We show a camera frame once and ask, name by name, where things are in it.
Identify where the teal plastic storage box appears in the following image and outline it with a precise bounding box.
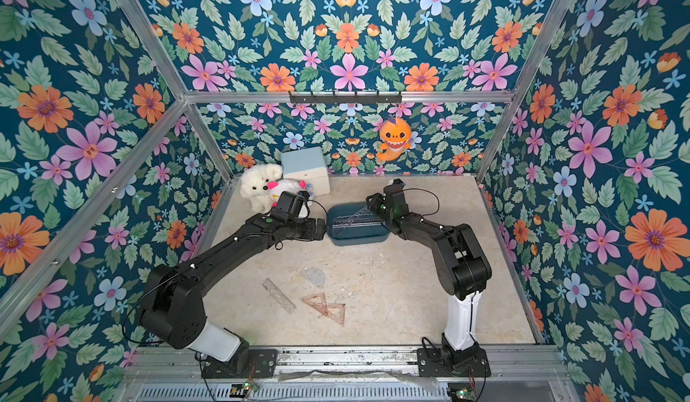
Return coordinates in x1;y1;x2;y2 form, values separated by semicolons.
327;202;390;247

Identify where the clear stencil ruler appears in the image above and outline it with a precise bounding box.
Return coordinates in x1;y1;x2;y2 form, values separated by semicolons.
334;209;381;227

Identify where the pink stencil ruler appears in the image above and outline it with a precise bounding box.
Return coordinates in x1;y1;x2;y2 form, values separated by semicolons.
332;217;382;227

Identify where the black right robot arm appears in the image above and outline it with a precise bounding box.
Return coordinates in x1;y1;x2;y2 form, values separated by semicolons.
366;191;492;353

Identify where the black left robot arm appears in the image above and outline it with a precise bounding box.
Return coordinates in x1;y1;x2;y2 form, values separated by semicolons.
136;213;327;362

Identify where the white blue storage box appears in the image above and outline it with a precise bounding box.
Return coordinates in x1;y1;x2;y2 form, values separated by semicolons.
281;147;331;196

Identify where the clear protractor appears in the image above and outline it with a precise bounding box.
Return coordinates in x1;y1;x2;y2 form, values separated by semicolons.
301;267;326;288

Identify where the pink white plush doll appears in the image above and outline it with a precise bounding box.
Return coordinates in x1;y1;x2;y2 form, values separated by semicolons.
268;179;307;207

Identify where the orange shark plush toy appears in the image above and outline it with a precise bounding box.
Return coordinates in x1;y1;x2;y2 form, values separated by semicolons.
377;117;413;163

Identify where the white fluffy plush dog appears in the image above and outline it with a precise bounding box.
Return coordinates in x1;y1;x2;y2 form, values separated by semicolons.
240;164;283;213

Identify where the pink triangle set square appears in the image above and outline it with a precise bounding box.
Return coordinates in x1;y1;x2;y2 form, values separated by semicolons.
301;292;329;317

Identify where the clear short ruler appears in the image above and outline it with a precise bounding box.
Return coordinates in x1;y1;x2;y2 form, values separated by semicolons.
262;278;296;315

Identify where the pink small triangle square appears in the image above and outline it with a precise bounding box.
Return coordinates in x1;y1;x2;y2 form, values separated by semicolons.
325;303;346;326

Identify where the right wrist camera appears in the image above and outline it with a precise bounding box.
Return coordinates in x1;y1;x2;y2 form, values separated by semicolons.
384;178;409;219

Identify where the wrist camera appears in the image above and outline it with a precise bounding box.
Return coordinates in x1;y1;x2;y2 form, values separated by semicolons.
269;191;310;221
384;178;409;219

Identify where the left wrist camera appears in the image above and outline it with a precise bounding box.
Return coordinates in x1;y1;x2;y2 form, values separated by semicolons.
269;191;310;221

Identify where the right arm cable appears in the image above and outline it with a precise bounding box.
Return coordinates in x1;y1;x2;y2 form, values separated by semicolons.
403;187;441;219

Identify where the black wall hook rail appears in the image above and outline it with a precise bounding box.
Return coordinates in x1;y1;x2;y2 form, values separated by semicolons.
289;91;403;105

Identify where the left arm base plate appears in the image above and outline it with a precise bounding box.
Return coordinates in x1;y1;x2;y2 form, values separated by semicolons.
201;348;278;380

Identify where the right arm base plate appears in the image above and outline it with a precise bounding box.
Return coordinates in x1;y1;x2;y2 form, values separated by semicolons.
416;346;492;379

